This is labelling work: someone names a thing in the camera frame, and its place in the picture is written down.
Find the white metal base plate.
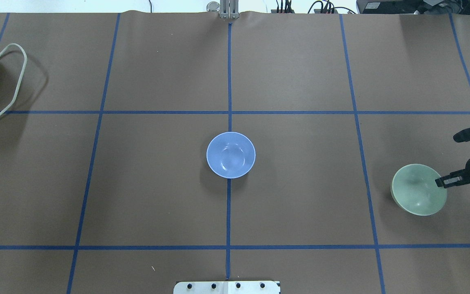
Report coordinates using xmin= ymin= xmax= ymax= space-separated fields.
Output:
xmin=173 ymin=281 xmax=281 ymax=294

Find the blue bowl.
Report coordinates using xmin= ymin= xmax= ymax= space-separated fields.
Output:
xmin=206 ymin=131 xmax=256 ymax=179

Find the brown paper table mat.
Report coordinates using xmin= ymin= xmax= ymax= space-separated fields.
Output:
xmin=0 ymin=11 xmax=470 ymax=294

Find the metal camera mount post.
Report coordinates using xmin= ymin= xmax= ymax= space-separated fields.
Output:
xmin=206 ymin=0 xmax=240 ymax=19

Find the green bowl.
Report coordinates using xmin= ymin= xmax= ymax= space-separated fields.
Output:
xmin=390 ymin=164 xmax=448 ymax=216

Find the black electronics box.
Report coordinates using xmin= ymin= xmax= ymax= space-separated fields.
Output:
xmin=356 ymin=0 xmax=470 ymax=15

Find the black power strip with plugs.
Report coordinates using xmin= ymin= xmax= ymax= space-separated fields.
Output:
xmin=265 ymin=0 xmax=359 ymax=14

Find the beige cable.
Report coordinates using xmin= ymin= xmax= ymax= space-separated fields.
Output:
xmin=0 ymin=43 xmax=28 ymax=134

